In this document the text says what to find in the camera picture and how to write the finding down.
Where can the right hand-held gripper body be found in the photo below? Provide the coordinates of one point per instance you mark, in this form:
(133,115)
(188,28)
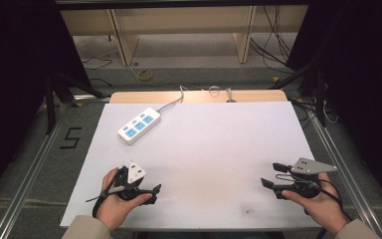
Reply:
(308,167)

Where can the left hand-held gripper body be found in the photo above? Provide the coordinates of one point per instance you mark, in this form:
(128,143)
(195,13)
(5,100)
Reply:
(133,172)

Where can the person's left hand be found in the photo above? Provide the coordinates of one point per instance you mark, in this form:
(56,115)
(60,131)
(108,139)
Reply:
(112,209)

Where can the person's right hand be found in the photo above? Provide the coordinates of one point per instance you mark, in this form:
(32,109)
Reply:
(321,207)

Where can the white power strip blue sockets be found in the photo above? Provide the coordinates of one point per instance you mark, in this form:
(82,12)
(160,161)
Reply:
(139,125)

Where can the white table cover sheet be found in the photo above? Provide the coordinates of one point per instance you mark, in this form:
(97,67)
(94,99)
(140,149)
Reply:
(212,149)

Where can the black metal stand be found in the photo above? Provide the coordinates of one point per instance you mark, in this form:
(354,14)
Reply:
(318,93)
(51,99)

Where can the wooden table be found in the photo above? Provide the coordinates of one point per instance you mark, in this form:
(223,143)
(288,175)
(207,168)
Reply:
(165,96)

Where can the yellow tape roll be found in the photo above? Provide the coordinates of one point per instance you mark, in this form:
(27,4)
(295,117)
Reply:
(145,75)

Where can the black curtain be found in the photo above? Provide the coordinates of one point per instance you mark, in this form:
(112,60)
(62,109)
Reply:
(16,83)
(361,83)

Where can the beige wooden shelf unit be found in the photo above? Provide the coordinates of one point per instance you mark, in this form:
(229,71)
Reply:
(179,20)

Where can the aluminium floor rail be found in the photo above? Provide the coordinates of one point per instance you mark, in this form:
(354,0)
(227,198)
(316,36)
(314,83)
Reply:
(341,166)
(30,176)

